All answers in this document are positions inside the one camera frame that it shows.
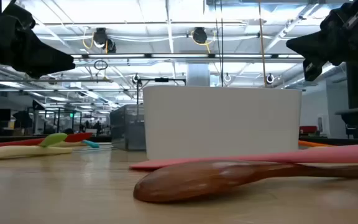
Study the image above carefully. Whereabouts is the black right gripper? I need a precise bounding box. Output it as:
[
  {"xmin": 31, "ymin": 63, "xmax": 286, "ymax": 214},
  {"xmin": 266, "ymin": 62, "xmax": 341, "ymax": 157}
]
[{"xmin": 286, "ymin": 0, "xmax": 358, "ymax": 65}]

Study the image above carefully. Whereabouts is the green silicone spoon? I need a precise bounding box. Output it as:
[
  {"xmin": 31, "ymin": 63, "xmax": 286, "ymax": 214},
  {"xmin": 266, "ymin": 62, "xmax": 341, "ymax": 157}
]
[{"xmin": 38, "ymin": 133, "xmax": 68, "ymax": 148}]

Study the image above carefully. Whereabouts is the red silicone spoon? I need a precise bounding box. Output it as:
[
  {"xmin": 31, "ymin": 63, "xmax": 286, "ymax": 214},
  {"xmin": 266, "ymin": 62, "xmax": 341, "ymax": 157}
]
[{"xmin": 0, "ymin": 133, "xmax": 93, "ymax": 152}]

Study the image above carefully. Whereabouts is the cream handled table knife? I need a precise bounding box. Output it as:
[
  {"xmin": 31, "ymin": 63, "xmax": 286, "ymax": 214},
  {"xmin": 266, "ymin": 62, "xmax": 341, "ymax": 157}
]
[
  {"xmin": 0, "ymin": 142, "xmax": 113, "ymax": 162},
  {"xmin": 50, "ymin": 141, "xmax": 85, "ymax": 148}
]

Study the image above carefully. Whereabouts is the orange silicone spoon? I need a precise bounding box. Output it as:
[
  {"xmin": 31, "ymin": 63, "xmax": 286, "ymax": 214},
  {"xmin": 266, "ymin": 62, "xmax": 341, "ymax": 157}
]
[{"xmin": 298, "ymin": 140, "xmax": 335, "ymax": 147}]

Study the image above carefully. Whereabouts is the blue silicone spoon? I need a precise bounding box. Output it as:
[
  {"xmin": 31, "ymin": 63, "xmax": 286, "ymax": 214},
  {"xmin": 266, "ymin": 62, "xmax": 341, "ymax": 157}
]
[{"xmin": 81, "ymin": 139, "xmax": 101, "ymax": 149}]

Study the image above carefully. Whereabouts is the grey translucent plastic bin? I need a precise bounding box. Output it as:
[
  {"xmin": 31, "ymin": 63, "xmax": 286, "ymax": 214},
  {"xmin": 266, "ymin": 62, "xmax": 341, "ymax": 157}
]
[{"xmin": 109, "ymin": 104, "xmax": 146, "ymax": 152}]

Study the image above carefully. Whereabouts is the grey equipment cart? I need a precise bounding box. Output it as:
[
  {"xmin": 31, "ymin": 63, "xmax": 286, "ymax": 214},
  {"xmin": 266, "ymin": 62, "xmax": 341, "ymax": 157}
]
[{"xmin": 335, "ymin": 105, "xmax": 358, "ymax": 139}]

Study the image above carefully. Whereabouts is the red box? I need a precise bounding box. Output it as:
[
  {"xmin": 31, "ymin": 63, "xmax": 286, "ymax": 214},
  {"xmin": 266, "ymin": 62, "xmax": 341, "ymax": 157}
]
[{"xmin": 299, "ymin": 125, "xmax": 319, "ymax": 135}]

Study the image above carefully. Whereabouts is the pink silicone spoon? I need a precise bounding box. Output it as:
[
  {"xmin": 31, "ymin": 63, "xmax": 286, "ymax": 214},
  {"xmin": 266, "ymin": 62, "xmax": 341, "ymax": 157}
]
[{"xmin": 129, "ymin": 143, "xmax": 358, "ymax": 171}]

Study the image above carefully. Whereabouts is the white plastic bin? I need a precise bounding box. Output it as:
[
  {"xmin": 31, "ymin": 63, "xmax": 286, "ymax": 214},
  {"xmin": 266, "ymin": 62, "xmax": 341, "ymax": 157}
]
[{"xmin": 143, "ymin": 85, "xmax": 303, "ymax": 161}]

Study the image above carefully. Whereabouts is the brown wooden spoon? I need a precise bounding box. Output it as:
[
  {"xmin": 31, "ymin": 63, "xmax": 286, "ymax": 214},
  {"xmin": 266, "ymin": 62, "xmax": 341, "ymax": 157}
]
[{"xmin": 133, "ymin": 160, "xmax": 358, "ymax": 203}]

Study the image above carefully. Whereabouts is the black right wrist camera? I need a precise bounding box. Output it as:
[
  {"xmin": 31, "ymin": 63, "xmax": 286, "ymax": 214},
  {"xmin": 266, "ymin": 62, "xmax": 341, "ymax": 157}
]
[{"xmin": 303, "ymin": 60, "xmax": 325, "ymax": 82}]

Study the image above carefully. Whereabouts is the black hanging cable ring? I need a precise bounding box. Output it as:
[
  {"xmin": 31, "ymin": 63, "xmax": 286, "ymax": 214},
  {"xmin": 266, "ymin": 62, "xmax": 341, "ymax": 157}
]
[{"xmin": 93, "ymin": 59, "xmax": 108, "ymax": 71}]

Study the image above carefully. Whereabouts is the black ceiling cable reel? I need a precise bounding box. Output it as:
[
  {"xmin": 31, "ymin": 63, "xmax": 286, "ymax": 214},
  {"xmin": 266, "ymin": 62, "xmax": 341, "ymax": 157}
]
[
  {"xmin": 192, "ymin": 27, "xmax": 208, "ymax": 44},
  {"xmin": 92, "ymin": 27, "xmax": 117, "ymax": 54}
]

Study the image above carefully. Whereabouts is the black hanging cable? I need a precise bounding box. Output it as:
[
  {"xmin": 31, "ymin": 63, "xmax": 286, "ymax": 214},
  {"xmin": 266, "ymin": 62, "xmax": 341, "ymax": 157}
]
[{"xmin": 214, "ymin": 0, "xmax": 224, "ymax": 87}]

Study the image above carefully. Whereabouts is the black camera gantry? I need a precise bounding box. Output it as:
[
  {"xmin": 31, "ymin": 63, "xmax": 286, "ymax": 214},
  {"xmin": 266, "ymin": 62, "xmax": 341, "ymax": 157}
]
[{"xmin": 137, "ymin": 77, "xmax": 186, "ymax": 105}]

